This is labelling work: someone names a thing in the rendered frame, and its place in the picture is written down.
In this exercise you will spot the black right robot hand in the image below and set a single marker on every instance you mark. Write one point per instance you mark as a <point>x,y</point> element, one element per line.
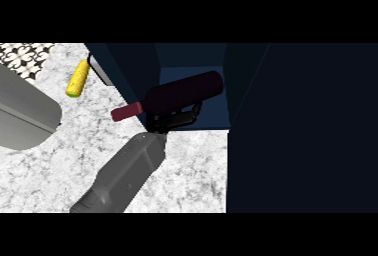
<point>175,119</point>

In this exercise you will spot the dark red wine bottle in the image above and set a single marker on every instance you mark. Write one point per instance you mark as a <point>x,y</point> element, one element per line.
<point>182,91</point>

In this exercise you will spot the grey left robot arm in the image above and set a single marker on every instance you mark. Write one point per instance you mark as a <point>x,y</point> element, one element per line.
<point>23,113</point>

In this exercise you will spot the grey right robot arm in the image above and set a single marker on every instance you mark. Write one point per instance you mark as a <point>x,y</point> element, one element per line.
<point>128,175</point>

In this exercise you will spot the dark blue cabinet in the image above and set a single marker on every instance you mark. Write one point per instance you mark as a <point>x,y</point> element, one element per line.
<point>178,76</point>

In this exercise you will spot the dark blue cabinet door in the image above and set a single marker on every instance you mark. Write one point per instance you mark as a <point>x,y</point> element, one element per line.
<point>305,133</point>

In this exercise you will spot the yellow corn cob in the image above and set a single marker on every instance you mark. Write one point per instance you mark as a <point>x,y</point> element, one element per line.
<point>78,80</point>

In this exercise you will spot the black white patterned tile panel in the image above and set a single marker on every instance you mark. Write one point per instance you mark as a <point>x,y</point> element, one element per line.
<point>24,56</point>

